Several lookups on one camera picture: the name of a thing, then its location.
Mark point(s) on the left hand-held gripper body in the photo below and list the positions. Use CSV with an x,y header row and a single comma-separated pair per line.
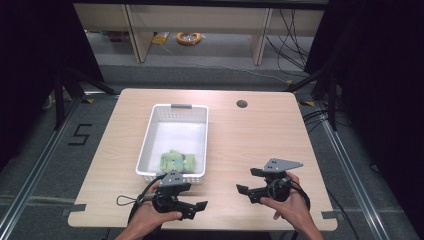
x,y
168,196

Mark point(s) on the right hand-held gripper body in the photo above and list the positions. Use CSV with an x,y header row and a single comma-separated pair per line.
x,y
277,181

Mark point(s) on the white plastic basket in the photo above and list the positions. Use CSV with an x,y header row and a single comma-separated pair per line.
x,y
176,136

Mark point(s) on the person's left hand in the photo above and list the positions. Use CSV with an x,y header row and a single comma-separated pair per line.
x,y
150,216

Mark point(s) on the person's right hand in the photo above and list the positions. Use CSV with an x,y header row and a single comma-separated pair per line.
x,y
289,208

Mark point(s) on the grey tape piece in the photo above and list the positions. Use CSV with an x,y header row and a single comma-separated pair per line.
x,y
329,215
78,208

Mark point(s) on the black metal stand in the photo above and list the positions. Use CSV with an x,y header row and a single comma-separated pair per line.
x,y
328,96
66,93

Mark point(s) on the black curtain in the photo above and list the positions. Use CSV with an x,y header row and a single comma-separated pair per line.
x,y
33,66
380,83

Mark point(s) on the yellow packet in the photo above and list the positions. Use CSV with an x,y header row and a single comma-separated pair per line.
x,y
160,38

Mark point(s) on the light wooden shelf unit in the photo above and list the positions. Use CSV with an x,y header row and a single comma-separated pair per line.
x,y
200,20

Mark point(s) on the aluminium floor rail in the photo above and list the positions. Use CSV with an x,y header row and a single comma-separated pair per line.
x,y
353,173
36,170

